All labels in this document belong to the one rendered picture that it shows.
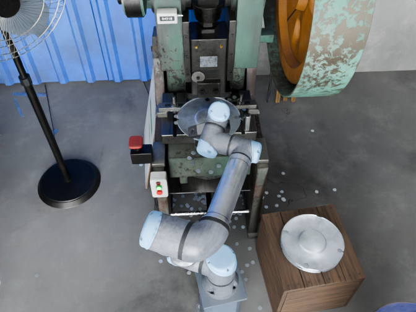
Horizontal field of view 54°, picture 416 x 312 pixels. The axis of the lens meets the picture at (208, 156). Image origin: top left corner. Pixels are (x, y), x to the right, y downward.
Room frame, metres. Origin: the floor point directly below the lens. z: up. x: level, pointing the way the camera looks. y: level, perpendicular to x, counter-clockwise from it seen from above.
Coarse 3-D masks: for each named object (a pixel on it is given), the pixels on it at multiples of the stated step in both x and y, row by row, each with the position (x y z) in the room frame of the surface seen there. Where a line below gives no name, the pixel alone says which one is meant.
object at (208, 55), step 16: (192, 32) 1.43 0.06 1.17; (208, 32) 1.43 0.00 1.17; (224, 32) 1.44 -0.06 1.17; (192, 48) 1.38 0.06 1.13; (208, 48) 1.39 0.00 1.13; (224, 48) 1.39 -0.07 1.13; (192, 64) 1.38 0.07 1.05; (208, 64) 1.39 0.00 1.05; (224, 64) 1.39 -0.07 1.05; (192, 80) 1.38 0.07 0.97; (208, 80) 1.37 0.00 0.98; (224, 80) 1.39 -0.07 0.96; (208, 96) 1.36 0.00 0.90
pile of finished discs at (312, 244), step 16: (288, 224) 1.03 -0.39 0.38; (304, 224) 1.03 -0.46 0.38; (320, 224) 1.03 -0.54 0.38; (288, 240) 0.94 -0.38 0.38; (304, 240) 0.94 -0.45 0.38; (320, 240) 0.94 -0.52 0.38; (336, 240) 0.95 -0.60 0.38; (288, 256) 0.86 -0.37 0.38; (304, 256) 0.86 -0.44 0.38; (320, 256) 0.86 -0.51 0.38; (336, 256) 0.86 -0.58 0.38
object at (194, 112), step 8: (184, 104) 1.43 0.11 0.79; (192, 104) 1.44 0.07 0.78; (200, 104) 1.44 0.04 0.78; (208, 104) 1.44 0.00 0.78; (232, 104) 1.44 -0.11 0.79; (184, 112) 1.38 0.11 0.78; (192, 112) 1.38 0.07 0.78; (200, 112) 1.38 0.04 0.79; (232, 112) 1.38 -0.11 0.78; (184, 120) 1.33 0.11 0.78; (192, 120) 1.33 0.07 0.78; (200, 120) 1.33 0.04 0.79; (232, 120) 1.33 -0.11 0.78; (240, 120) 1.33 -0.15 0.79; (184, 128) 1.28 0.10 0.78; (232, 128) 1.28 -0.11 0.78
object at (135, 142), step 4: (132, 136) 1.25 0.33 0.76; (136, 136) 1.25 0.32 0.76; (140, 136) 1.25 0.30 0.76; (132, 140) 1.23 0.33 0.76; (136, 140) 1.23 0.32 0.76; (140, 140) 1.23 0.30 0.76; (132, 144) 1.20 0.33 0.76; (136, 144) 1.20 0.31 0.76; (140, 144) 1.20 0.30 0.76; (132, 148) 1.19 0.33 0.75; (136, 148) 1.19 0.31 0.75; (140, 148) 1.19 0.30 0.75
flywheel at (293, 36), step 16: (288, 0) 1.68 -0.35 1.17; (304, 0) 1.41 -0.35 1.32; (288, 16) 1.64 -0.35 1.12; (304, 16) 1.42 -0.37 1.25; (288, 32) 1.59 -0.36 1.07; (304, 32) 1.38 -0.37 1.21; (288, 48) 1.51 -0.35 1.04; (304, 48) 1.34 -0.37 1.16; (288, 64) 1.39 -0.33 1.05; (288, 80) 1.34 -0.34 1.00
